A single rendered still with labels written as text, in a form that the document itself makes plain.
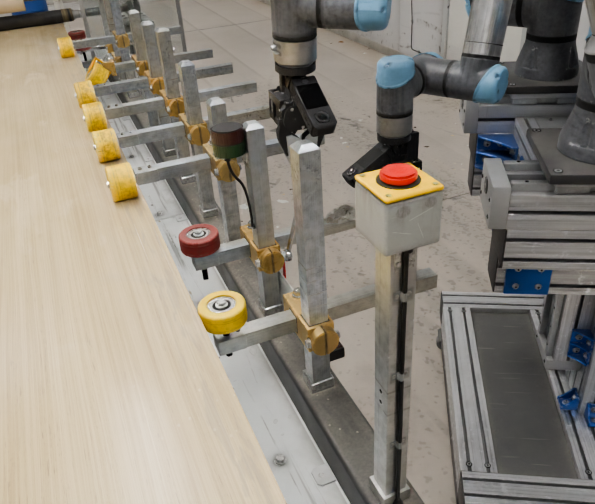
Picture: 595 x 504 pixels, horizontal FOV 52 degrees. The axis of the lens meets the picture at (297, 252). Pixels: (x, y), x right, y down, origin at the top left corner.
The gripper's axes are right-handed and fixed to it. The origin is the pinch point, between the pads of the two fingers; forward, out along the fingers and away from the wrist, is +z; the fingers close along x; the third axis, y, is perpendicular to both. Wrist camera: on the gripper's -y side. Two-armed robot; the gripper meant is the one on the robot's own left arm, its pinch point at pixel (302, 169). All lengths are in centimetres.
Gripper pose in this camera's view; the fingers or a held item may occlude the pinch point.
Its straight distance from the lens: 116.5
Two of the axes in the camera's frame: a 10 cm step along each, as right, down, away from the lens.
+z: 0.3, 8.1, 5.9
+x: -9.3, 2.4, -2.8
